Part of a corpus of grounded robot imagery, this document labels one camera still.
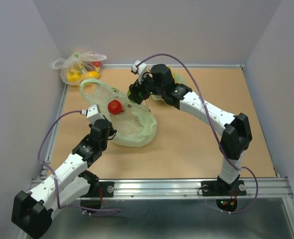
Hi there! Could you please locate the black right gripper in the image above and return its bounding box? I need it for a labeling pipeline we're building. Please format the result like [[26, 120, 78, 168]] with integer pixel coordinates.
[[129, 70, 165, 104]]

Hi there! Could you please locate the green avocado print plastic bag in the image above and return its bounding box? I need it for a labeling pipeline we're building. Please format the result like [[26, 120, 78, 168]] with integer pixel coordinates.
[[79, 78, 157, 147]]

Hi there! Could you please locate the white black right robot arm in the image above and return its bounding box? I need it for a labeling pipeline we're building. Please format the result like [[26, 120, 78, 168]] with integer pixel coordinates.
[[128, 61, 252, 194]]

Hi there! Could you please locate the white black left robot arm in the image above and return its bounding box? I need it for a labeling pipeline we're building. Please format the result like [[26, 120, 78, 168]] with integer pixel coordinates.
[[11, 119, 116, 239]]

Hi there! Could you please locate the clear plastic bag of fruit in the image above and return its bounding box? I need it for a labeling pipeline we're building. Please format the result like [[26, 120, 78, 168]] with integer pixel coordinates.
[[51, 51, 107, 86]]

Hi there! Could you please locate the green scalloped bowl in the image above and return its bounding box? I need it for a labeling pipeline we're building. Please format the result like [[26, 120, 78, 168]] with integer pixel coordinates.
[[151, 72, 186, 101]]

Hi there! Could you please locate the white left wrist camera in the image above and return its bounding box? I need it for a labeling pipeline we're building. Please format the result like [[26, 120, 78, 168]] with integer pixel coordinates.
[[81, 104, 104, 124]]

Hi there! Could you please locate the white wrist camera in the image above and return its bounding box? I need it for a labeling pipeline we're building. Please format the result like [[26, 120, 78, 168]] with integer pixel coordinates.
[[81, 104, 104, 124], [131, 60, 147, 84]]

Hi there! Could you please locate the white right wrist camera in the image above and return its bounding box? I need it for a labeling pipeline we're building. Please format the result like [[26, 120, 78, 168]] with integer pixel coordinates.
[[131, 60, 147, 84]]

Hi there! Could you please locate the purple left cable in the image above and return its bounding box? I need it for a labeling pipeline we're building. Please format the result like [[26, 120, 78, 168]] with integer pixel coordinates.
[[38, 109, 122, 217]]

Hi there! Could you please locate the purple cable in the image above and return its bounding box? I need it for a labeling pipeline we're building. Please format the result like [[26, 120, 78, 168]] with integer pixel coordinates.
[[38, 109, 122, 217], [137, 53, 259, 215]]

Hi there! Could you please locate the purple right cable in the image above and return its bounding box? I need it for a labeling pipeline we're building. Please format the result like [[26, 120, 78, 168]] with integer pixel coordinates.
[[137, 53, 259, 215]]

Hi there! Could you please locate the aluminium mounting rail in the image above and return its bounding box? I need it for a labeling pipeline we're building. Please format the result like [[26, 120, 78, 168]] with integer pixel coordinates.
[[29, 176, 294, 200]]

